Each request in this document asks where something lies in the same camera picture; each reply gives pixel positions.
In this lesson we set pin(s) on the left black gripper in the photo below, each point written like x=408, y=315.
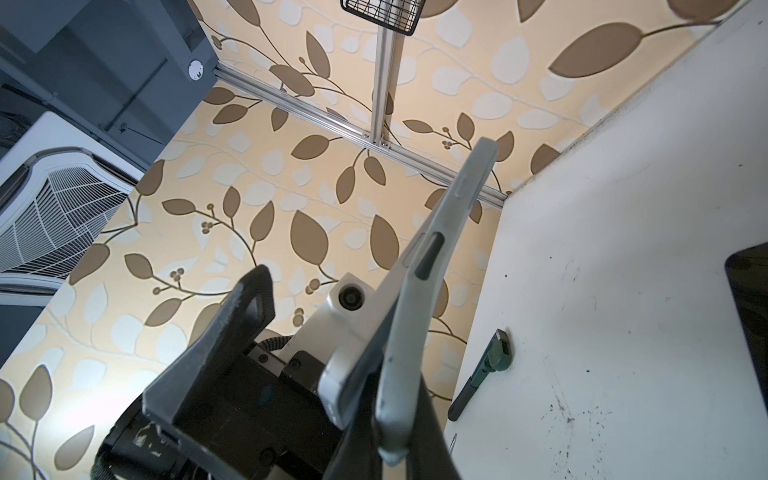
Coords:
x=260, y=420

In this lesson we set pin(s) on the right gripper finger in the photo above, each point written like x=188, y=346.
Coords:
x=356, y=455

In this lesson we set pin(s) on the black phone front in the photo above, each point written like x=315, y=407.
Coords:
x=746, y=271

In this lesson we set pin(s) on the green black hand tool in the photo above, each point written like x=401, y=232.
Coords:
x=497, y=357

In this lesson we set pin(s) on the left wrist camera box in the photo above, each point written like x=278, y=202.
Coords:
x=347, y=334

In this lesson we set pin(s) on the black wire basket back wall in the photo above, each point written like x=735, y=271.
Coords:
x=399, y=16

